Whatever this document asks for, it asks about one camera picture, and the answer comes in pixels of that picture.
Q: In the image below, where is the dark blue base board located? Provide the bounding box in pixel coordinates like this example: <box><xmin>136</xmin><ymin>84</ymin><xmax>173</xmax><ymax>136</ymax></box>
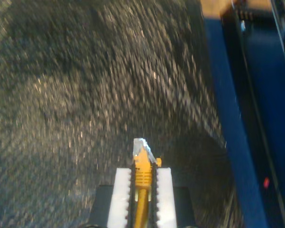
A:
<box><xmin>203</xmin><ymin>18</ymin><xmax>269</xmax><ymax>228</ymax></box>

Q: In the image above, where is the blue rack shelf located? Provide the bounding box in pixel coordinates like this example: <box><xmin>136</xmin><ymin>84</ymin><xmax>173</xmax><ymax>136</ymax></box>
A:
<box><xmin>219</xmin><ymin>7</ymin><xmax>285</xmax><ymax>228</ymax></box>

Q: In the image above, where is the black bubble mat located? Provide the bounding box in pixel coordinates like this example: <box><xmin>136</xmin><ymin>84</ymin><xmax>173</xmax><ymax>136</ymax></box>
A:
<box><xmin>0</xmin><ymin>0</ymin><xmax>243</xmax><ymax>228</ymax></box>

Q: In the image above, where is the yellow network cable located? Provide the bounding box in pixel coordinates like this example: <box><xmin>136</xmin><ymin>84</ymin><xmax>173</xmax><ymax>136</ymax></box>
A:
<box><xmin>132</xmin><ymin>138</ymin><xmax>162</xmax><ymax>228</ymax></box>

